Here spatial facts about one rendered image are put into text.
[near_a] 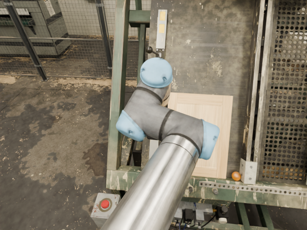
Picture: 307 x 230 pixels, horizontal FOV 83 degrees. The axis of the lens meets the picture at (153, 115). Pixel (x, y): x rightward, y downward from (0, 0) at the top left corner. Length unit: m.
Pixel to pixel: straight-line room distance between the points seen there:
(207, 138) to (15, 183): 2.40
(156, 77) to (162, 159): 0.19
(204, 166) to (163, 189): 0.88
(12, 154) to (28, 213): 0.88
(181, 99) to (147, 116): 0.69
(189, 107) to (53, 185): 1.78
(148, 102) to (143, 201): 0.22
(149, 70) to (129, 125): 0.13
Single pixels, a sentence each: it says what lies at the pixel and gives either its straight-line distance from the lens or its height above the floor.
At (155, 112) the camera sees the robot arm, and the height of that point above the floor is 1.62.
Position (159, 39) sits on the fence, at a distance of 1.09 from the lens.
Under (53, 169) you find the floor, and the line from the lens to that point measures 2.46.
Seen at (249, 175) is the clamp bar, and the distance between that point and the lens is 1.15.
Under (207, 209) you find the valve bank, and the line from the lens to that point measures 1.23.
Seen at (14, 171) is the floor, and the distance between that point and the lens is 2.68.
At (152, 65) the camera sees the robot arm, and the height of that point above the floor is 1.68.
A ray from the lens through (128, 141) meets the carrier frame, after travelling 1.40.
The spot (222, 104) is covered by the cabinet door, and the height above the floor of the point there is 1.22.
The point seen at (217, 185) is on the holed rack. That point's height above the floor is 0.90.
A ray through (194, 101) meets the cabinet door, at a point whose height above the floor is 1.23.
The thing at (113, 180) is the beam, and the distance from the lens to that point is 1.15.
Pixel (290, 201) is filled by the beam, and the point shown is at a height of 0.85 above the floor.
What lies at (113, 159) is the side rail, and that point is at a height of 0.97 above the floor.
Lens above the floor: 1.86
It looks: 43 degrees down
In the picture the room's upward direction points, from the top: straight up
